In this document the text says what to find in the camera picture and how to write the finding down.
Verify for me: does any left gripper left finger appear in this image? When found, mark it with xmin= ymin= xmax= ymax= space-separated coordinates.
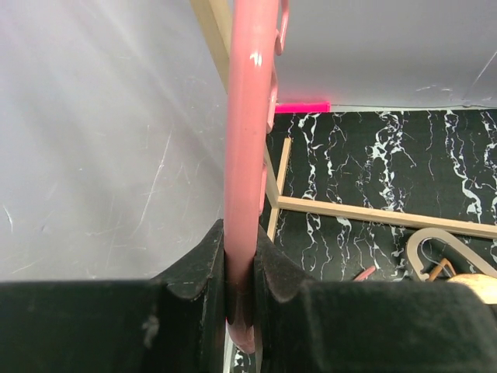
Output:
xmin=1 ymin=221 xmax=225 ymax=372

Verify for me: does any pink curved wire hanger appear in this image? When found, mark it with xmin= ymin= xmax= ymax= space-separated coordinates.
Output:
xmin=353 ymin=266 xmax=376 ymax=282

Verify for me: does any pink tape strip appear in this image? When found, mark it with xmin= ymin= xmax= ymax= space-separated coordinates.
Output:
xmin=275 ymin=101 xmax=332 ymax=114

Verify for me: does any wooden hanger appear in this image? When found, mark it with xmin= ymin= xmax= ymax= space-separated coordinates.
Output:
xmin=447 ymin=274 xmax=497 ymax=305

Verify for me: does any beige flat plastic hanger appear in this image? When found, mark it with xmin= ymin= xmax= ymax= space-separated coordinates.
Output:
xmin=405 ymin=228 xmax=496 ymax=282

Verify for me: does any pink wavy wire hanger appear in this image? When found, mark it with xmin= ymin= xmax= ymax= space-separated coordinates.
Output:
xmin=224 ymin=1 xmax=290 ymax=354

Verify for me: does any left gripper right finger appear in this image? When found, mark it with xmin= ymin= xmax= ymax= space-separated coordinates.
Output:
xmin=254 ymin=231 xmax=496 ymax=372

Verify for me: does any wooden garment rack frame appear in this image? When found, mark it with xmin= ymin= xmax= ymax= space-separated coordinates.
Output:
xmin=190 ymin=1 xmax=496 ymax=239

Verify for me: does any orange plastic curved hanger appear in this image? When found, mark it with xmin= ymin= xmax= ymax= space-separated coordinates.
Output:
xmin=428 ymin=258 xmax=457 ymax=281

